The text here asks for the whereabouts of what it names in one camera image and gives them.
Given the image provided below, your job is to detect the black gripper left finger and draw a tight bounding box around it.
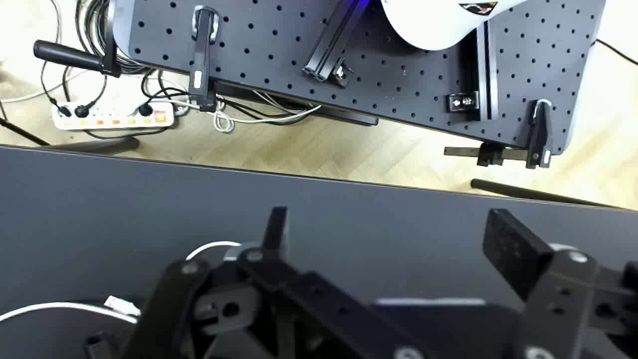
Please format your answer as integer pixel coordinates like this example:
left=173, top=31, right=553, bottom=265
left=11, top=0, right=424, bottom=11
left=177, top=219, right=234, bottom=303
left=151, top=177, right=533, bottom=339
left=121, top=205, right=426, bottom=359

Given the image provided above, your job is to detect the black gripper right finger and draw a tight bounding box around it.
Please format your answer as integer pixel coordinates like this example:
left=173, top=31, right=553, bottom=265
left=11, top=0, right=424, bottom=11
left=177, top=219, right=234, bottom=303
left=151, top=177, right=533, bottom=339
left=480, top=207, right=638, bottom=359

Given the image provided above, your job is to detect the black bar clamp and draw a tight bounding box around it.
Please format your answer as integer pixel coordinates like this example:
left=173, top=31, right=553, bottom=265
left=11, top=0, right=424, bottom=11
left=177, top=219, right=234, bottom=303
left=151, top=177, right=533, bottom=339
left=187, top=4, right=222, bottom=113
left=442, top=97, right=553, bottom=169

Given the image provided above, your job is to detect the white power strip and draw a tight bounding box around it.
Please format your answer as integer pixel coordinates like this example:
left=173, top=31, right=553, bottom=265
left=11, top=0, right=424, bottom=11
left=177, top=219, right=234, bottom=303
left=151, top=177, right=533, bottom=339
left=49, top=101, right=179, bottom=133

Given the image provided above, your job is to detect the black perforated pegboard panel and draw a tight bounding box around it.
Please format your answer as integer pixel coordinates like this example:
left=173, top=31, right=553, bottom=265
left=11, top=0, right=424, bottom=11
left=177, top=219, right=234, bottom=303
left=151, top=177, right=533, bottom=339
left=111, top=0, right=607, bottom=157

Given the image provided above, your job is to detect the white cable with flat plug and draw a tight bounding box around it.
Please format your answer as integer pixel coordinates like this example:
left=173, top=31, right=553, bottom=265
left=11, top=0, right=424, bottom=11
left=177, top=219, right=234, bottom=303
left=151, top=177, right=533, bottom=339
left=0, top=239, right=244, bottom=327

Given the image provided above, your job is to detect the thin white tagged cable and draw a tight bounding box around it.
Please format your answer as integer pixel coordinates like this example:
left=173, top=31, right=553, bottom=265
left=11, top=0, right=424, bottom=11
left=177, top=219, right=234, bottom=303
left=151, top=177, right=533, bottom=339
left=169, top=87, right=324, bottom=135

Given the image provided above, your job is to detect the black aluminium extrusion rail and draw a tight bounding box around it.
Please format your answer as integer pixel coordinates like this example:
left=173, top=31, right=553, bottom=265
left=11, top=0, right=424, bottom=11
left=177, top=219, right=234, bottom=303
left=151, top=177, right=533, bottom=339
left=446, top=17, right=502, bottom=123
left=302, top=0, right=368, bottom=85

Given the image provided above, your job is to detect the thin black cable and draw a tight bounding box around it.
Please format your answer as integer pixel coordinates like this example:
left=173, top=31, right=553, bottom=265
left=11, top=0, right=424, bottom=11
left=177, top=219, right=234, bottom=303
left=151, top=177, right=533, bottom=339
left=593, top=35, right=638, bottom=69

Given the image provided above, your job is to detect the black cylindrical handle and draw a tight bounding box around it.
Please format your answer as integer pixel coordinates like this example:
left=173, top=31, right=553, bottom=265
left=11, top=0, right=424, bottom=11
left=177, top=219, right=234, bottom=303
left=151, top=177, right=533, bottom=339
left=31, top=37, right=125, bottom=77

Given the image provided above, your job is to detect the black cable bundle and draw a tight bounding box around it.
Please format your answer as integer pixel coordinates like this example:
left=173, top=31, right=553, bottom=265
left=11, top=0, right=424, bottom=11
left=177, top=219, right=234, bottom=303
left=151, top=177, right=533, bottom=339
left=37, top=0, right=195, bottom=119

